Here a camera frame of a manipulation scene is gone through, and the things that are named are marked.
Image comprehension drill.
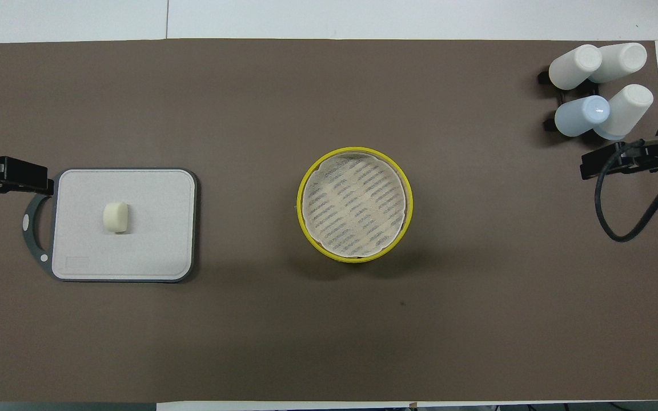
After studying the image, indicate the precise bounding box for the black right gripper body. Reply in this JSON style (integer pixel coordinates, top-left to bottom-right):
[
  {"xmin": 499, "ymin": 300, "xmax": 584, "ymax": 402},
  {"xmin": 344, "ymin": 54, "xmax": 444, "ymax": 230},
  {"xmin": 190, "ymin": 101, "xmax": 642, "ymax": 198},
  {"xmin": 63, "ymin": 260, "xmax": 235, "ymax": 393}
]
[{"xmin": 580, "ymin": 132, "xmax": 658, "ymax": 180}]

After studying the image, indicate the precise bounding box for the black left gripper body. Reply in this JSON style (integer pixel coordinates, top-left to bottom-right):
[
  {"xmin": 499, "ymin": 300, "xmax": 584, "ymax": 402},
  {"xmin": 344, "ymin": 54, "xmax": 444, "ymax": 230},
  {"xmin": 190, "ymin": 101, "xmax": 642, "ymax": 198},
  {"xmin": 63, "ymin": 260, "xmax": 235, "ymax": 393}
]
[{"xmin": 0, "ymin": 156, "xmax": 55, "ymax": 196}]

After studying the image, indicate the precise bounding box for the cream steamed bun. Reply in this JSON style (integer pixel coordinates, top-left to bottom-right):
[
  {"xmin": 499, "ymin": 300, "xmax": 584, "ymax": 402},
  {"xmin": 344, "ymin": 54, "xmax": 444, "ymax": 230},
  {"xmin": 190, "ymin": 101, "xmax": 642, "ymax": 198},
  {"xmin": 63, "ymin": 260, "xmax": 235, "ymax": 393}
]
[{"xmin": 103, "ymin": 201, "xmax": 130, "ymax": 235}]

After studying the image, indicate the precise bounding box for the white mesh steamer liner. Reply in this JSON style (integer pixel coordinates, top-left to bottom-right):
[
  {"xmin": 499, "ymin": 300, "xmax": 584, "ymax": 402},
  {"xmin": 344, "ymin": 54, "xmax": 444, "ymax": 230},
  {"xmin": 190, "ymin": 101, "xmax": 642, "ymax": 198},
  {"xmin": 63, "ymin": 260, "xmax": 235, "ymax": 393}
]
[{"xmin": 302, "ymin": 152, "xmax": 408, "ymax": 259}]

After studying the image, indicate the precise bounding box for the yellow round steamer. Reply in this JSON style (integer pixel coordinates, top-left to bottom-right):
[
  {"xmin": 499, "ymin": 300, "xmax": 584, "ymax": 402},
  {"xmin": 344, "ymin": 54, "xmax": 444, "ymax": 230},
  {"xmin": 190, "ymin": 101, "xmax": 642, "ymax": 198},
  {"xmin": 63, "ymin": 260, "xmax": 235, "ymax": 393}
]
[{"xmin": 296, "ymin": 147, "xmax": 414, "ymax": 264}]

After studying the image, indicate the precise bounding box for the white plastic cup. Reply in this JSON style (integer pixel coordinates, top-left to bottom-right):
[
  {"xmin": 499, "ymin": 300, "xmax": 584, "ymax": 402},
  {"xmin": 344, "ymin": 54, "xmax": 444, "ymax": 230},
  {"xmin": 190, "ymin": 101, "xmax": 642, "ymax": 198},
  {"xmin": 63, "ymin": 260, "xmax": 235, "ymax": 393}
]
[
  {"xmin": 593, "ymin": 84, "xmax": 654, "ymax": 141},
  {"xmin": 548, "ymin": 44, "xmax": 603, "ymax": 90},
  {"xmin": 589, "ymin": 42, "xmax": 648, "ymax": 84}
]

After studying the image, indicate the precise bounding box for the light blue plastic cup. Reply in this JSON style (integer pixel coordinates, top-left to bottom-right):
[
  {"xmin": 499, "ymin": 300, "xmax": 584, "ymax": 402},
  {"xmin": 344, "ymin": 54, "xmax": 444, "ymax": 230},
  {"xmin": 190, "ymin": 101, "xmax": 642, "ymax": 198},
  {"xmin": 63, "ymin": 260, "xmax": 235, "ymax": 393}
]
[{"xmin": 554, "ymin": 95, "xmax": 611, "ymax": 138}]

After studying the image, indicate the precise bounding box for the black cup rack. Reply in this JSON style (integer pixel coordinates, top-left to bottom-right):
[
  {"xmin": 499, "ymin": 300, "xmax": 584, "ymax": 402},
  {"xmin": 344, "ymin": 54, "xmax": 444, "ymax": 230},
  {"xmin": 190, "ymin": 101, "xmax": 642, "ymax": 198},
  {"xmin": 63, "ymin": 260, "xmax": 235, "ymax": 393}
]
[{"xmin": 537, "ymin": 67, "xmax": 601, "ymax": 132}]

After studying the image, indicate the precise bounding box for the white grey-rimmed cutting board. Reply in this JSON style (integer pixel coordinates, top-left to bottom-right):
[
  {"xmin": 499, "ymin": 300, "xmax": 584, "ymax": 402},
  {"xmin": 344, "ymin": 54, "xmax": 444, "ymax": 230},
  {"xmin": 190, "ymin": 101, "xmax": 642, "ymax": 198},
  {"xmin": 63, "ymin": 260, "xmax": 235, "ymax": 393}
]
[{"xmin": 22, "ymin": 167, "xmax": 199, "ymax": 283}]

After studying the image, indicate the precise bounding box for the brown table mat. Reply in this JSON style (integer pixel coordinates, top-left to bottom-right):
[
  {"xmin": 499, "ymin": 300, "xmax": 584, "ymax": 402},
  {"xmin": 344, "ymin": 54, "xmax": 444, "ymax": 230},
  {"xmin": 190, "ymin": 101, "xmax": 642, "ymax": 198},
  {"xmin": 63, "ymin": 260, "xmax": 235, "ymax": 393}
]
[{"xmin": 0, "ymin": 38, "xmax": 658, "ymax": 403}]

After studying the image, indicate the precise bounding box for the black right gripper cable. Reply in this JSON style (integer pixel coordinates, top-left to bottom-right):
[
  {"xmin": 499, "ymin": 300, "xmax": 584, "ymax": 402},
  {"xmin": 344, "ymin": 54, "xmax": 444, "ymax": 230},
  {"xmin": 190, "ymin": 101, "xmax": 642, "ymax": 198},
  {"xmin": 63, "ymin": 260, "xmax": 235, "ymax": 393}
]
[{"xmin": 595, "ymin": 139, "xmax": 658, "ymax": 243}]

